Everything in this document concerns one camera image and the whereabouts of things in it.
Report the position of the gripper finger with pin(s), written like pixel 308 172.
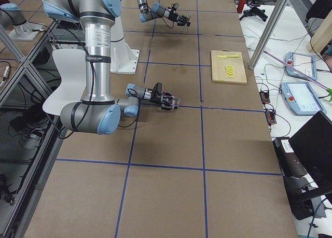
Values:
pixel 168 106
pixel 184 17
pixel 169 97
pixel 184 23

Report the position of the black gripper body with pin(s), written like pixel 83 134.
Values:
pixel 173 16
pixel 157 99

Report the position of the small glass beaker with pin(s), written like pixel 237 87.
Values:
pixel 175 103

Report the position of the steel double jigger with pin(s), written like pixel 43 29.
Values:
pixel 186 28

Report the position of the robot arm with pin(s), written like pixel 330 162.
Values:
pixel 99 112
pixel 158 11

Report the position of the yellow plastic knife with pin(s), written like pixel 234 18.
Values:
pixel 228 56

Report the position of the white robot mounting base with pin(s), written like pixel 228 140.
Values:
pixel 124 59

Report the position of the bamboo cutting board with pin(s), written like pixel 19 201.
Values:
pixel 218 67

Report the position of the red bottle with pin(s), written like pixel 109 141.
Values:
pixel 241 4

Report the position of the white plastic chair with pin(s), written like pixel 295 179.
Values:
pixel 71 66

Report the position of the far teach pendant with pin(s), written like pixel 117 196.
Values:
pixel 302 62

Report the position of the teach pendant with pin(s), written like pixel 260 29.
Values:
pixel 301 98
pixel 302 62

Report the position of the near teach pendant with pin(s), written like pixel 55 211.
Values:
pixel 301 98

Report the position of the black box device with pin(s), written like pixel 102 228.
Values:
pixel 289 162

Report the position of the black laptop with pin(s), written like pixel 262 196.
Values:
pixel 312 145

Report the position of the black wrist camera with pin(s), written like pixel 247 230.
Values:
pixel 157 90

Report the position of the black camera tripod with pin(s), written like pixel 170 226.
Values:
pixel 254 11

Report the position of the aluminium frame post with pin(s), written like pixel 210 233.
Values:
pixel 272 22

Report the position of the green handled reacher grabber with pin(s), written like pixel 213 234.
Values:
pixel 296 73

